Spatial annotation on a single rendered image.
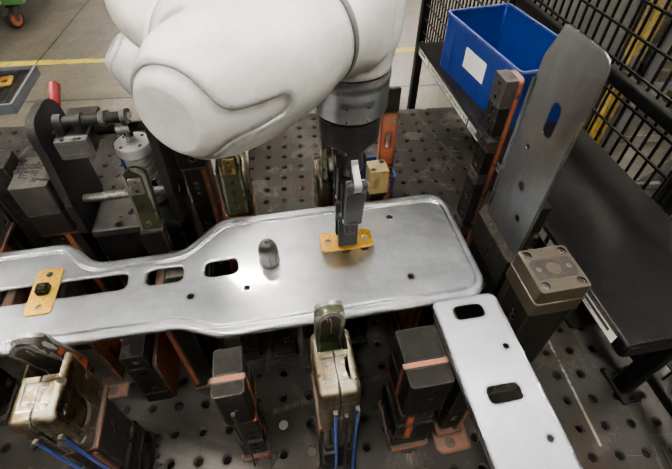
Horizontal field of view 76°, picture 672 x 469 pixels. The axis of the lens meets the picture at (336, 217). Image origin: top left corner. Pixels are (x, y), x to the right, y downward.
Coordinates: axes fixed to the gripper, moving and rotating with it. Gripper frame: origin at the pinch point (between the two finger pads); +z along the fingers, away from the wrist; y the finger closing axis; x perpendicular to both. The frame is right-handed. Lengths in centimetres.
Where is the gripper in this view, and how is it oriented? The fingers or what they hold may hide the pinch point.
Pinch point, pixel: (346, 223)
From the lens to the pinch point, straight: 66.2
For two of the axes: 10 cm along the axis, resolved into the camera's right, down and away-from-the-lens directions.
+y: 1.7, 7.2, -6.8
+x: 9.8, -1.2, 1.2
